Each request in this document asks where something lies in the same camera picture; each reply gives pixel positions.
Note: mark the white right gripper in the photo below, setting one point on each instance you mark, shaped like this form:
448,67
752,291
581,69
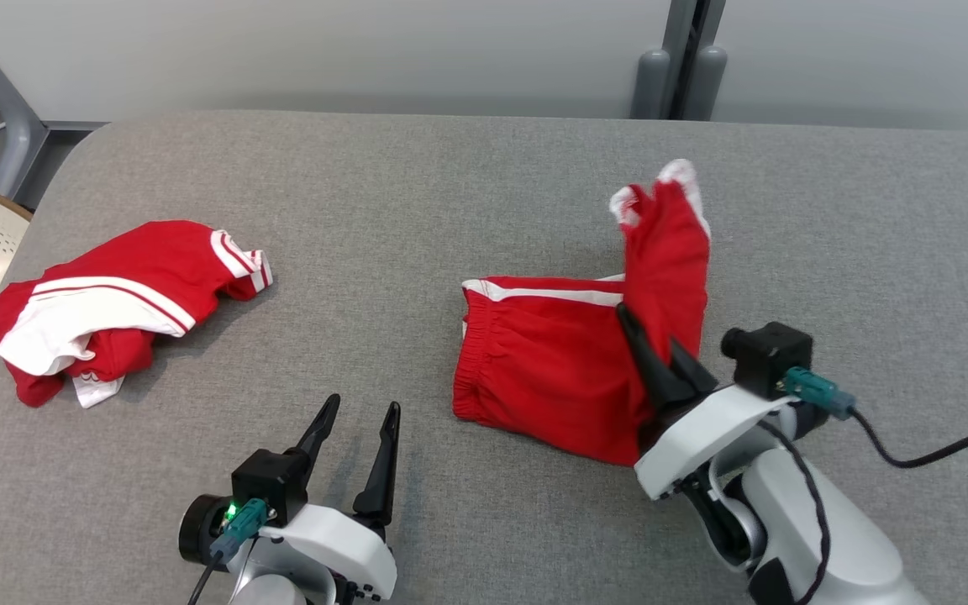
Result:
702,428

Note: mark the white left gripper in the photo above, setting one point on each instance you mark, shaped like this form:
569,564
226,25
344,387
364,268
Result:
349,546

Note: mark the red shorts with white stripe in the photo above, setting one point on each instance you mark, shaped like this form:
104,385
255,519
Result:
551,361

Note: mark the red white jersey shirt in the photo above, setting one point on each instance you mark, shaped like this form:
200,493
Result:
131,286

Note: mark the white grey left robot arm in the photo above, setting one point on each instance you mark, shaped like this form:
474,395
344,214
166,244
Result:
274,588

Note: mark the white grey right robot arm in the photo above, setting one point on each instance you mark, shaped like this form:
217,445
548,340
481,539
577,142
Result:
828,538

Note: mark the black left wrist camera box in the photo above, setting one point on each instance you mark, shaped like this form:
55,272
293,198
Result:
270,483

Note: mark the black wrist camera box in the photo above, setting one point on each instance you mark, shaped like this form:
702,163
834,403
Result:
774,357
270,483

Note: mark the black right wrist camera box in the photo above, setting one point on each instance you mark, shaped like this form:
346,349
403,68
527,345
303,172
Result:
774,357

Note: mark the teal left camera connector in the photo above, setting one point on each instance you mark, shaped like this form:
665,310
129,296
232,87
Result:
242,523

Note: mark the teal camera connector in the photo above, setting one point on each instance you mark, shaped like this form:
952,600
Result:
820,393
242,523

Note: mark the teal right camera connector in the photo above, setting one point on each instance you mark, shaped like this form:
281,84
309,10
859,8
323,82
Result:
820,393

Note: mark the grey wall post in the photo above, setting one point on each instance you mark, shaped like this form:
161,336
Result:
677,59

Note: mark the grey metal frame leg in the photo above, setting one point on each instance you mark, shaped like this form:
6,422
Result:
18,126

